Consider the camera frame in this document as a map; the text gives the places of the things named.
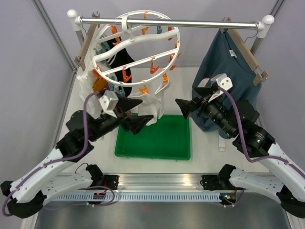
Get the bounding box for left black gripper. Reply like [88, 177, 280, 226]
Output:
[87, 92, 154, 142]

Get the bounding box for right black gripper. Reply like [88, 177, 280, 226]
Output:
[175, 86, 234, 136]

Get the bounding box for white round clip hanger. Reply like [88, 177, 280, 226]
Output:
[91, 10, 181, 87]

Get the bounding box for purple orange sock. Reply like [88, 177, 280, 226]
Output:
[92, 78, 108, 92]

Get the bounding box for black sock with white stripes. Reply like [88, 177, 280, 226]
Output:
[103, 37, 122, 51]

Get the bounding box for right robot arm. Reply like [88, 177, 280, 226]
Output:
[175, 85, 305, 219]

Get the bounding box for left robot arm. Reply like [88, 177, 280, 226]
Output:
[0, 93, 153, 219]

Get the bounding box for blue sweater on hanger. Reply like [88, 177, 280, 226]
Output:
[191, 30, 263, 139]

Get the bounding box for white garment on hanger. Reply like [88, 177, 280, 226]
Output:
[76, 25, 105, 119]

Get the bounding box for right beige wooden hanger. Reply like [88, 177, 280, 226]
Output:
[221, 15, 274, 86]

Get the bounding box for beige wooden hanger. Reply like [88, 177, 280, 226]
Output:
[74, 24, 101, 71]
[221, 15, 274, 86]

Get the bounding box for left beige wooden hanger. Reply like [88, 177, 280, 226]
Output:
[74, 24, 101, 71]

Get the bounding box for green plastic tray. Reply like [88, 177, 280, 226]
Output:
[114, 114, 191, 161]

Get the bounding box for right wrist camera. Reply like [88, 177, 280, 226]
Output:
[208, 73, 233, 103]

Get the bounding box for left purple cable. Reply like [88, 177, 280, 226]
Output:
[1, 92, 101, 217]

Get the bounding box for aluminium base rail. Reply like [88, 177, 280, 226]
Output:
[35, 173, 293, 191]

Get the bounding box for white slotted cable duct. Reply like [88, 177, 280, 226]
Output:
[55, 192, 221, 202]

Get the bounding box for silver clothes rail bar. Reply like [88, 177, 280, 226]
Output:
[67, 10, 275, 39]

